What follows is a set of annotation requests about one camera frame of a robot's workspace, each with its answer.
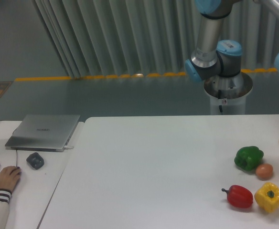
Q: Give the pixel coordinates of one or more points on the yellow bell pepper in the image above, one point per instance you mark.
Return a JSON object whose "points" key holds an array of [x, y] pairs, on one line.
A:
{"points": [[267, 197]]}

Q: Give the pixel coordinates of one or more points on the white usb dongle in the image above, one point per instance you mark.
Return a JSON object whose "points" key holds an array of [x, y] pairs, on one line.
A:
{"points": [[66, 147]]}

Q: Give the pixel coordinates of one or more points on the green bell pepper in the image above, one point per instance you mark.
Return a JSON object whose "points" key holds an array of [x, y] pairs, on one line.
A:
{"points": [[248, 157]]}

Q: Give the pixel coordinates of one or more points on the silver closed laptop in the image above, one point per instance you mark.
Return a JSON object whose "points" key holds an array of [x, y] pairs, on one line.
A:
{"points": [[42, 132]]}

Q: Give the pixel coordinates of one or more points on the black earbuds case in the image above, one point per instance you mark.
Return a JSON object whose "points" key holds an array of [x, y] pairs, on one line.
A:
{"points": [[35, 160]]}

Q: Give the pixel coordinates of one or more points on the person's hand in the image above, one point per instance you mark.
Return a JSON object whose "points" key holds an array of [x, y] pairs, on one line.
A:
{"points": [[8, 180]]}

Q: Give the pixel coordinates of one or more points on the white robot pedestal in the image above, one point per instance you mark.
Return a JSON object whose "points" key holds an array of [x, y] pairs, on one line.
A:
{"points": [[228, 95]]}

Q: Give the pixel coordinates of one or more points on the red bell pepper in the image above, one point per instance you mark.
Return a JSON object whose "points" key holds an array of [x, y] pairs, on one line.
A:
{"points": [[238, 196]]}

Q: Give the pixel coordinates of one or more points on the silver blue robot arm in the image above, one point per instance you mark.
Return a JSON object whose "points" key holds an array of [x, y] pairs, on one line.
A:
{"points": [[218, 62]]}

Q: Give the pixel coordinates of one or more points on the brown egg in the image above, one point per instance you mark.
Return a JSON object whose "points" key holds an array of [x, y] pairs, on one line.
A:
{"points": [[264, 171]]}

